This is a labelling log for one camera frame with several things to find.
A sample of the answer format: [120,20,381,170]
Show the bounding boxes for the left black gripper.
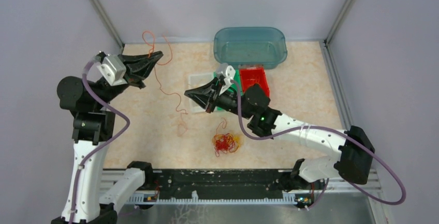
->
[94,50,163,110]

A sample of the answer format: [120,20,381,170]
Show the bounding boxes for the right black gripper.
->
[185,77,253,120]

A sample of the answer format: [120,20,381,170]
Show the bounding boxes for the orange yellow cables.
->
[212,117,245,158]

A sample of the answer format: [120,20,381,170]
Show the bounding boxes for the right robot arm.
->
[184,79,375,189]

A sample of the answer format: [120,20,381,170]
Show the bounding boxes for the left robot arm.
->
[53,51,163,223]

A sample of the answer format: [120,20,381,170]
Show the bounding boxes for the white plastic bin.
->
[187,72,215,114]

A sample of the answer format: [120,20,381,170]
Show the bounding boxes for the green plastic bin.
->
[215,70,243,111]

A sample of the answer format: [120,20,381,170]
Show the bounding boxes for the red plastic bin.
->
[239,67,270,97]

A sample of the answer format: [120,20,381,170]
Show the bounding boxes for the blue transparent plastic tub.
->
[213,27,288,69]

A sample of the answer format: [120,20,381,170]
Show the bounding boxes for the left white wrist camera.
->
[96,55,127,86]

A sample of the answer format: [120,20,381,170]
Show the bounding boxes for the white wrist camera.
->
[215,63,236,91]
[96,55,127,86]

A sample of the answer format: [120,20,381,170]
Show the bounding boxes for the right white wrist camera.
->
[215,63,236,91]

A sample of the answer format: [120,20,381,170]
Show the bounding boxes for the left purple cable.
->
[68,59,131,224]

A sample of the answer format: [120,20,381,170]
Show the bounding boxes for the purple cable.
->
[230,78,407,211]
[68,59,131,224]

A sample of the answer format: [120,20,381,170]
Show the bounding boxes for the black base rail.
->
[71,168,382,205]

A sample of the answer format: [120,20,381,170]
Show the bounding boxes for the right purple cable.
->
[230,78,407,211]

